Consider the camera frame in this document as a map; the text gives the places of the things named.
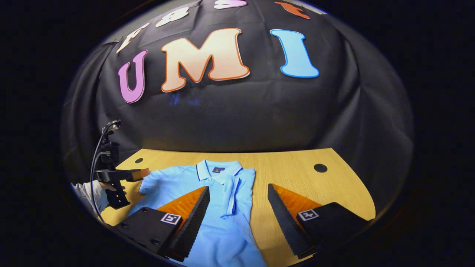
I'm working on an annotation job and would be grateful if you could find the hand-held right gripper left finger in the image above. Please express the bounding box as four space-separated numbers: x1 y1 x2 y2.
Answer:
111 185 211 262

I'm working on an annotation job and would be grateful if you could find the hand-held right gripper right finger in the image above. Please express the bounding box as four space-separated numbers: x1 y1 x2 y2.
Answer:
267 183 373 260

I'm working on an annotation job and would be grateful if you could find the light blue T-shirt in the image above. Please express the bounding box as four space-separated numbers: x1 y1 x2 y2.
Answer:
128 159 268 267

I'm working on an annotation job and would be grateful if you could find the black backdrop cloth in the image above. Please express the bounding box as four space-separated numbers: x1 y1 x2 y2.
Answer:
61 0 414 215

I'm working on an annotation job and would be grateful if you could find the black cable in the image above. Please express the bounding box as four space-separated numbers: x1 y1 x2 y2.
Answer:
90 121 121 224

